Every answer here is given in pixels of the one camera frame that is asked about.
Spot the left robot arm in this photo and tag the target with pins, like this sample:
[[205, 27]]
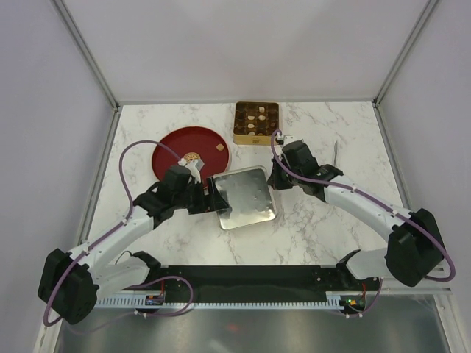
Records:
[[72, 282]]

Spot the red round tray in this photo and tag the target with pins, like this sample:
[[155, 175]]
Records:
[[196, 142]]

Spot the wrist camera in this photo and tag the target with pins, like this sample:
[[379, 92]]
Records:
[[194, 167], [283, 140]]

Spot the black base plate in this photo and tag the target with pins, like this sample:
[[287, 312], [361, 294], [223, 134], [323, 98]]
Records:
[[269, 281]]

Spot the silver metal tongs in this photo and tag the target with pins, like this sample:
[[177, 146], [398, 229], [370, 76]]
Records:
[[335, 153]]

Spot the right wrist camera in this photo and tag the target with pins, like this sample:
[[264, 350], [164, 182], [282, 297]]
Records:
[[283, 140]]

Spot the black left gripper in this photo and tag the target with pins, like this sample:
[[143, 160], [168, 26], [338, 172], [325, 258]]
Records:
[[212, 202]]

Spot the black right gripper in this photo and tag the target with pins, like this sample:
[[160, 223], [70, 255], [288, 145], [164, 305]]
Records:
[[274, 181]]

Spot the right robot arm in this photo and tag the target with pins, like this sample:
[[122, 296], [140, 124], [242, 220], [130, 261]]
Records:
[[414, 245]]

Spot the gold chocolate tin box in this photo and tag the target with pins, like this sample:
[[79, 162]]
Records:
[[261, 134]]

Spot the white slotted cable duct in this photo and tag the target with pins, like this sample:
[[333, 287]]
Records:
[[153, 300]]

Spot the silver tin lid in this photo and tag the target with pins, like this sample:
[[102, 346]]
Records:
[[249, 197]]

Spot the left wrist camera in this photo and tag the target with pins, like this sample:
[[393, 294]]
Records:
[[194, 167]]

